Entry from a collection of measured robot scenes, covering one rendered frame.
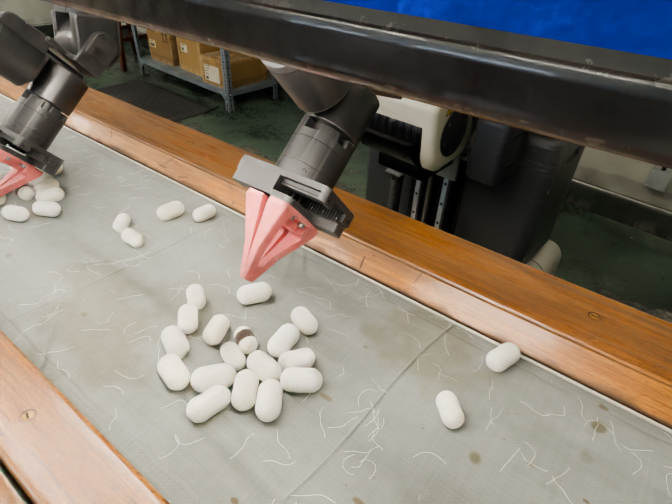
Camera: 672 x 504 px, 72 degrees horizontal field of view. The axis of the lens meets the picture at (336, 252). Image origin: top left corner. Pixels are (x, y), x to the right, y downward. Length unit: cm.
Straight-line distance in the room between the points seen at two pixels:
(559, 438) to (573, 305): 15
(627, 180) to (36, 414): 228
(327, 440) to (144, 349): 20
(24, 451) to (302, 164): 30
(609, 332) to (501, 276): 11
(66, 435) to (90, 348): 11
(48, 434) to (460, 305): 38
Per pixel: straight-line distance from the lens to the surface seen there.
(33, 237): 68
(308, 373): 41
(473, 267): 54
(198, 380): 42
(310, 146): 41
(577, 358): 50
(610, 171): 240
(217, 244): 59
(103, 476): 38
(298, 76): 38
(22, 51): 71
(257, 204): 41
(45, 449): 41
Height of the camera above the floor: 108
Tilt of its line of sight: 36 degrees down
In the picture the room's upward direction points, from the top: 3 degrees clockwise
